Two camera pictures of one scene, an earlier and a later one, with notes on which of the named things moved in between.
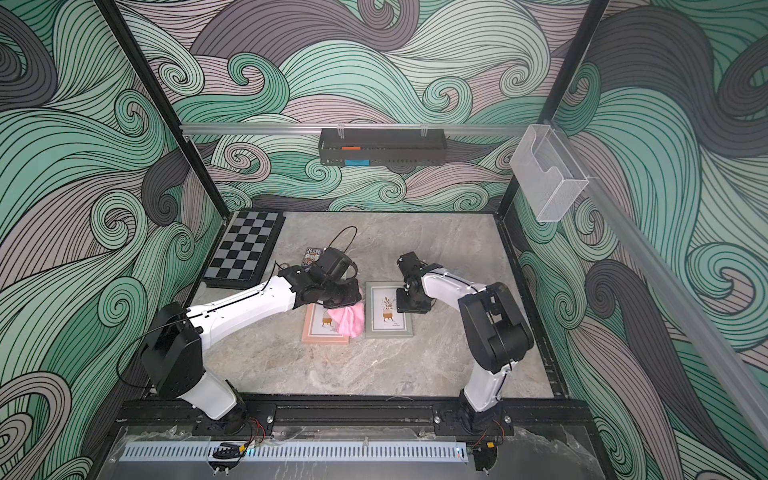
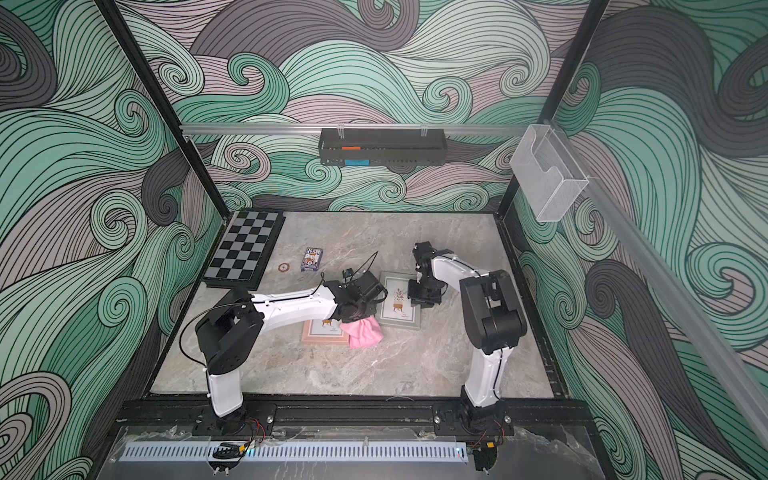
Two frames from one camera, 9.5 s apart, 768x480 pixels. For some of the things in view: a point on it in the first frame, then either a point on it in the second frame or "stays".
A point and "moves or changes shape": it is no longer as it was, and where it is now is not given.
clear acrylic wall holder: [547, 172] stays
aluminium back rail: [352, 127] stays
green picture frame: [382, 318] moves or changes shape
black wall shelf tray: [383, 147] stays
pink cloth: [349, 319] moves or changes shape
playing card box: [311, 256] stays
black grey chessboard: [244, 253] stays
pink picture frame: [318, 327] stays
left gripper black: [354, 295] to [371, 310]
